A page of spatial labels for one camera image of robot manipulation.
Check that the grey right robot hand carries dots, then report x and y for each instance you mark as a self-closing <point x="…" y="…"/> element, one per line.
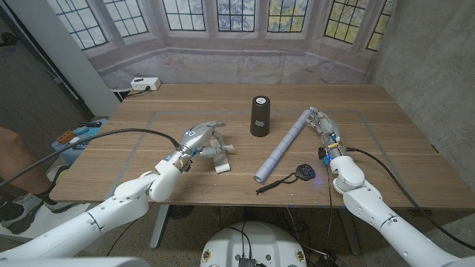
<point x="328" y="130"/>

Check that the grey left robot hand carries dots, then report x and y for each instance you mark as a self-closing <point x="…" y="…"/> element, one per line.
<point x="198" y="137"/>

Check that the white gauze bandage strip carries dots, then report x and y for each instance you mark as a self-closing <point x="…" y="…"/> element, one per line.
<point x="222" y="165"/>

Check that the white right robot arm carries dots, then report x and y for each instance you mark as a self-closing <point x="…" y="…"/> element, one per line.
<point x="389" y="222"/>

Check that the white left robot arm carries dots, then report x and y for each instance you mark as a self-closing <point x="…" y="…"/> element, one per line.
<point x="118" y="207"/>

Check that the black cylindrical speaker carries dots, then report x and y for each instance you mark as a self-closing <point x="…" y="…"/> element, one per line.
<point x="259" y="118"/>

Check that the white rolled paper tube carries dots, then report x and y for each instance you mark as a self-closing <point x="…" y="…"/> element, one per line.
<point x="284" y="146"/>

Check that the white power strip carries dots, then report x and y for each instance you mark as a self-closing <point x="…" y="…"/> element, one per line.
<point x="144" y="84"/>

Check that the black round fan base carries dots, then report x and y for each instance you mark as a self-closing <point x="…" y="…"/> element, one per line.
<point x="181" y="211"/>

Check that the printed window backdrop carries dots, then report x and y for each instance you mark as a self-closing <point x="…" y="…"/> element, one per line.
<point x="237" y="63"/>

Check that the white table leg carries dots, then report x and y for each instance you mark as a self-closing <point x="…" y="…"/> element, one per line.
<point x="159" y="226"/>

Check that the grey table leg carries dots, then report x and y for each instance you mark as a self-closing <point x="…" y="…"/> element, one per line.
<point x="350" y="233"/>

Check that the blue box with items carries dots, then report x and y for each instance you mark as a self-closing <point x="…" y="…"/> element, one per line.
<point x="91" y="131"/>

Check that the black remote control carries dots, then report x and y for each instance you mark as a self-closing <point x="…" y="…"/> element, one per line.
<point x="90" y="124"/>

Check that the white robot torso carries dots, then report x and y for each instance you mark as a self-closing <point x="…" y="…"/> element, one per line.
<point x="256" y="241"/>

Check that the orange block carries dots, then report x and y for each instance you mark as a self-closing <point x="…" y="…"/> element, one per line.
<point x="65" y="137"/>

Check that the person leg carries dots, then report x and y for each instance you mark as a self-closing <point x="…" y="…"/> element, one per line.
<point x="18" y="159"/>

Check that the grey sneaker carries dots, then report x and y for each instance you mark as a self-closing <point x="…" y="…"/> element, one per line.
<point x="22" y="215"/>

